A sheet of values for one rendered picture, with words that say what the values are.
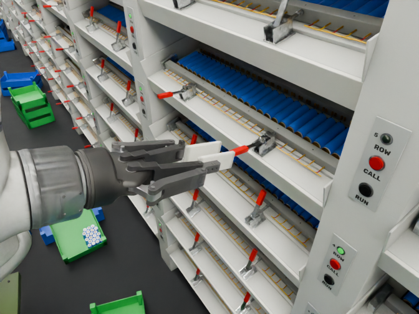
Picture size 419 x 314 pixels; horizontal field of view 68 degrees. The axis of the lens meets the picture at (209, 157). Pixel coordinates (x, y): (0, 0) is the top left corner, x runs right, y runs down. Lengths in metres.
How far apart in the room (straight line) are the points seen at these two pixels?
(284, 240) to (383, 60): 0.43
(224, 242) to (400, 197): 0.60
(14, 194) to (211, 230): 0.69
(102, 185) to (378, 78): 0.33
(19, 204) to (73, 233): 1.36
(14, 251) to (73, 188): 0.89
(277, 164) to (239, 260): 0.41
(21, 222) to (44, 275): 1.32
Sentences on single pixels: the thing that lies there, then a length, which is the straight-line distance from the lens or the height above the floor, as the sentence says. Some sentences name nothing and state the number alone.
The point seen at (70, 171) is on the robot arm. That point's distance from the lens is 0.37.
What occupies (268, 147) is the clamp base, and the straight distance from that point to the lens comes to 0.58.
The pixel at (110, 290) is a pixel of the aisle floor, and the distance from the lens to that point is 1.53.
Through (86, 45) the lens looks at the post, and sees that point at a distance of 1.59.
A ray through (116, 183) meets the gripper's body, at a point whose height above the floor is 1.03.
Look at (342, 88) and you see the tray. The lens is 0.42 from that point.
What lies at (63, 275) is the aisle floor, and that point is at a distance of 1.65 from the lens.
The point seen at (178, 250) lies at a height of 0.14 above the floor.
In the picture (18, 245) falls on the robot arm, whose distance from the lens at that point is 1.25.
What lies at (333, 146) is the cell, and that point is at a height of 0.98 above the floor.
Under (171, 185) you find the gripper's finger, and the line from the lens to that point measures 0.40.
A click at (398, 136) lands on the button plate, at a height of 1.09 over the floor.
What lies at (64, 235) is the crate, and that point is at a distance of 1.72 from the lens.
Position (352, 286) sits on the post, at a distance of 0.57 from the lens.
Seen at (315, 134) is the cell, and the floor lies 0.98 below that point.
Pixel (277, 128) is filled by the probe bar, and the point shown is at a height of 0.97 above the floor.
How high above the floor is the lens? 1.28
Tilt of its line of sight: 37 degrees down
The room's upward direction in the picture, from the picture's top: straight up
